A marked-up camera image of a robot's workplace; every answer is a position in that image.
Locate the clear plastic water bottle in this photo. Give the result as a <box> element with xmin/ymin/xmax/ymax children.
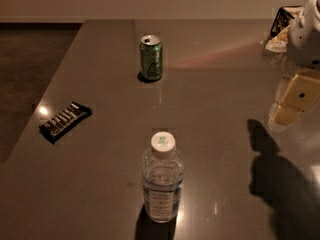
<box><xmin>141</xmin><ymin>131</ymin><xmax>184</xmax><ymax>223</ymax></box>

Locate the white crumpled packet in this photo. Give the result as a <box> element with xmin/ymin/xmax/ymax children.
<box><xmin>266</xmin><ymin>27</ymin><xmax>289</xmax><ymax>53</ymax></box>

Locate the black wire basket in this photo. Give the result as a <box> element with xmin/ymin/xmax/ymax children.
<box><xmin>270</xmin><ymin>6</ymin><xmax>303</xmax><ymax>37</ymax></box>

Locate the green soda can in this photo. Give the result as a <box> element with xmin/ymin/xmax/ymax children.
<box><xmin>139</xmin><ymin>34</ymin><xmax>162</xmax><ymax>82</ymax></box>

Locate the black snack bar wrapper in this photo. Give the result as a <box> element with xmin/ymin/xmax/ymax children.
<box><xmin>39</xmin><ymin>102</ymin><xmax>92</xmax><ymax>144</ymax></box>

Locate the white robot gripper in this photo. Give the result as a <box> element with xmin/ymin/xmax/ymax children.
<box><xmin>269</xmin><ymin>0</ymin><xmax>320</xmax><ymax>125</ymax></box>

